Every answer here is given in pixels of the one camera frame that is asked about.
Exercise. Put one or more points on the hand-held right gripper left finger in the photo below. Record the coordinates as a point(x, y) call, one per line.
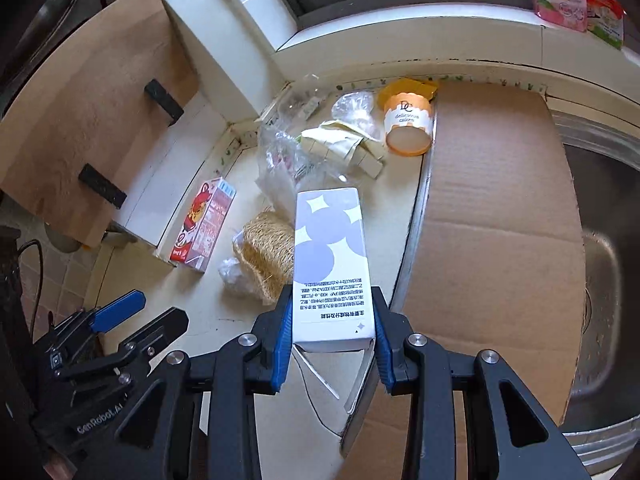
point(281, 345)

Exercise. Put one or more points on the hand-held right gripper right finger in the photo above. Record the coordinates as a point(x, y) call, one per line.
point(385, 355)

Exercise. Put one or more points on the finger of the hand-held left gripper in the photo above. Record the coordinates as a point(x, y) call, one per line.
point(157, 330)
point(120, 305)

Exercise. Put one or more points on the white box with purple circles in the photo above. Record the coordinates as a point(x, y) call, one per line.
point(325, 260)

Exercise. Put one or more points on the large clear plastic bag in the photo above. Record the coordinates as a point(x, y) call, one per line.
point(280, 185)

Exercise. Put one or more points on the orange paper cup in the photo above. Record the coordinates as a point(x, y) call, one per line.
point(407, 120)

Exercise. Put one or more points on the small crumpled plastic bag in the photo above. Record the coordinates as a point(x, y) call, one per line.
point(235, 277)

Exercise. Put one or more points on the straw fibre scrubber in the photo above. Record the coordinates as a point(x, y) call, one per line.
point(265, 255)

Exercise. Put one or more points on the red printed carton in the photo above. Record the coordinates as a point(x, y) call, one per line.
point(200, 230)

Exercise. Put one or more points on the brown cardboard sheet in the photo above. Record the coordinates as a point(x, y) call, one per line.
point(500, 235)

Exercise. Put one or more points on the wooden cutting board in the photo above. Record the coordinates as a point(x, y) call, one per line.
point(75, 110)

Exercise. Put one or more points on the cream paper packaging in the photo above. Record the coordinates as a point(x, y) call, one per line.
point(340, 145)

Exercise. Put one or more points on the steel sink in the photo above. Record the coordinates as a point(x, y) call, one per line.
point(610, 285)

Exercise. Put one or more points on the clear plastic wrapper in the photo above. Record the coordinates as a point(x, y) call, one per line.
point(352, 110)

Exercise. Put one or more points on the clear plastic bottle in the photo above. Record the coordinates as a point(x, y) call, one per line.
point(300, 100)

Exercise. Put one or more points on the red spray bottle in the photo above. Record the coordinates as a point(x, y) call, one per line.
point(605, 10)

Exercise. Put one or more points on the black metal bracket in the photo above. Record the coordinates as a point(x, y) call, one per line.
point(102, 185)
point(162, 100)

